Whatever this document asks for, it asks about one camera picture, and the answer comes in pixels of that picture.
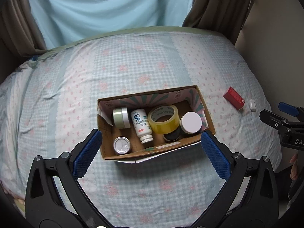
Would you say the checked floral bedsheet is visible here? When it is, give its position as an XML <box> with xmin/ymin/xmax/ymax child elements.
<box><xmin>0</xmin><ymin>27</ymin><xmax>283</xmax><ymax>228</ymax></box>

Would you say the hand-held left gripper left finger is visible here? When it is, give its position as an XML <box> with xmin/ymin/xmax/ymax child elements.
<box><xmin>25</xmin><ymin>129</ymin><xmax>103</xmax><ymax>220</ymax></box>

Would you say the pale green jar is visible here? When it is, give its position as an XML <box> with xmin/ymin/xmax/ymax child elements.
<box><xmin>112</xmin><ymin>107</ymin><xmax>131</xmax><ymax>129</ymax></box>

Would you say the crumpled pale blue quilt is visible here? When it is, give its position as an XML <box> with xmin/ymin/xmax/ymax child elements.
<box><xmin>0</xmin><ymin>61</ymin><xmax>34</xmax><ymax>187</ymax></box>

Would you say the cardboard box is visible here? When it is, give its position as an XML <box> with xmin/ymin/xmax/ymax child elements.
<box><xmin>97</xmin><ymin>85</ymin><xmax>216</xmax><ymax>164</ymax></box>

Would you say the white pill bottle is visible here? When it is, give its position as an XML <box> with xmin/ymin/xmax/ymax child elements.
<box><xmin>130</xmin><ymin>108</ymin><xmax>154</xmax><ymax>144</ymax></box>

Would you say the person's right hand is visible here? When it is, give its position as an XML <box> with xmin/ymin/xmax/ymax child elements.
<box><xmin>290</xmin><ymin>153</ymin><xmax>299</xmax><ymax>181</ymax></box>

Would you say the small silver tin can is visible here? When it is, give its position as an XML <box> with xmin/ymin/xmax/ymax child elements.
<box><xmin>113</xmin><ymin>136</ymin><xmax>133</xmax><ymax>156</ymax></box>

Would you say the yellow clear tape roll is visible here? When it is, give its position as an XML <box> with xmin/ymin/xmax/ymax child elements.
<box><xmin>147</xmin><ymin>104</ymin><xmax>180</xmax><ymax>134</ymax></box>

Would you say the black tape roll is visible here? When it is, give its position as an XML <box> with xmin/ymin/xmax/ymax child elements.
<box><xmin>163</xmin><ymin>130</ymin><xmax>182</xmax><ymax>142</ymax></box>

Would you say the small red box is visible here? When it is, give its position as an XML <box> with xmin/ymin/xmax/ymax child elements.
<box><xmin>223</xmin><ymin>87</ymin><xmax>246</xmax><ymax>111</ymax></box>

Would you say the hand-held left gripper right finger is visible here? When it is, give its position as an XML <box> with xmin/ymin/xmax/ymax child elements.
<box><xmin>200</xmin><ymin>130</ymin><xmax>279</xmax><ymax>220</ymax></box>

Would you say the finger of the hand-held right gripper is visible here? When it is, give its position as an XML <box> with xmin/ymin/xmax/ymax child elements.
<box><xmin>259</xmin><ymin>109</ymin><xmax>292</xmax><ymax>134</ymax></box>
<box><xmin>278</xmin><ymin>102</ymin><xmax>304</xmax><ymax>119</ymax></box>

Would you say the light blue hanging cloth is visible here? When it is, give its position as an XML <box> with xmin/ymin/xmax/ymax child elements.
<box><xmin>26</xmin><ymin>0</ymin><xmax>196</xmax><ymax>51</ymax></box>

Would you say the dark jar with white lid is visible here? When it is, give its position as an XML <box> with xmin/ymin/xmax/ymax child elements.
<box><xmin>180</xmin><ymin>111</ymin><xmax>203</xmax><ymax>135</ymax></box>

